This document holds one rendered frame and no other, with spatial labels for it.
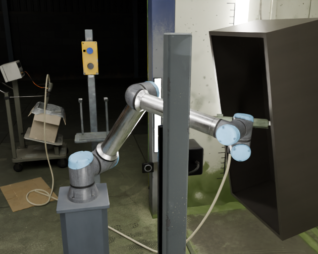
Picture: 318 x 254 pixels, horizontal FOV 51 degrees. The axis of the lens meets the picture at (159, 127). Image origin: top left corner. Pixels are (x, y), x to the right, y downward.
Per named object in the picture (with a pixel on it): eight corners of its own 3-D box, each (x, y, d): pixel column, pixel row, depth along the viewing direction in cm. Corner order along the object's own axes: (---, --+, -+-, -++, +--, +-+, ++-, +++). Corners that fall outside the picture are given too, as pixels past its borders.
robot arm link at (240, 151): (253, 144, 151) (250, 164, 154) (249, 135, 163) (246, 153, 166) (232, 142, 152) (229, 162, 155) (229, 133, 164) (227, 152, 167)
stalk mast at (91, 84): (101, 209, 315) (92, 29, 268) (102, 212, 309) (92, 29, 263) (95, 209, 314) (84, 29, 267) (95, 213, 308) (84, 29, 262)
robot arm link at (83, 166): (64, 182, 204) (61, 155, 199) (85, 173, 217) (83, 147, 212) (81, 189, 195) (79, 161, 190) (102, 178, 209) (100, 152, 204)
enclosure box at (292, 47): (270, 179, 257) (257, 19, 216) (331, 220, 202) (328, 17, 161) (230, 194, 249) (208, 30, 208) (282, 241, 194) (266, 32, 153)
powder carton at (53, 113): (28, 125, 430) (35, 97, 422) (61, 133, 443) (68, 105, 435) (21, 138, 380) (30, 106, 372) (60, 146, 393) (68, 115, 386)
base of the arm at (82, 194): (66, 204, 198) (65, 189, 195) (68, 190, 215) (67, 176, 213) (99, 201, 201) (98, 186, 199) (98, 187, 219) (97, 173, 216)
